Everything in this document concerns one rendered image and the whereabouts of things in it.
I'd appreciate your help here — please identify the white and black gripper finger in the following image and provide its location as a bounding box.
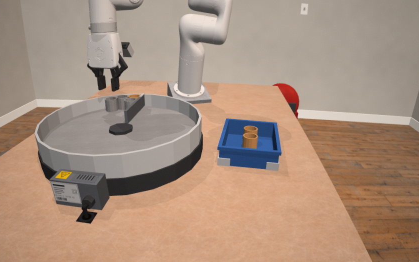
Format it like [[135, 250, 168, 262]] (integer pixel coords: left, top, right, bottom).
[[87, 63, 106, 90], [110, 53, 128, 92]]

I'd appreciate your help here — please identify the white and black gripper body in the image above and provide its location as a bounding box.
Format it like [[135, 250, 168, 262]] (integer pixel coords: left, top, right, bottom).
[[87, 31, 124, 69]]

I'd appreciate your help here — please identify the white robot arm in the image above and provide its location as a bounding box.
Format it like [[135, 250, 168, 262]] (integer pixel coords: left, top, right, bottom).
[[88, 0, 233, 99]]

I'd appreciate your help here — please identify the bronze bushing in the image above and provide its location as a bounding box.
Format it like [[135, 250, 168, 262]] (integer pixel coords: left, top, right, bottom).
[[242, 133, 258, 149], [128, 94, 140, 99], [243, 125, 258, 135]]

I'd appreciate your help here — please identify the grey metal bushing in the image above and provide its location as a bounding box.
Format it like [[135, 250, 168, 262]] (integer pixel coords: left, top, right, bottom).
[[117, 95, 129, 110], [105, 97, 118, 112], [124, 97, 136, 109]]

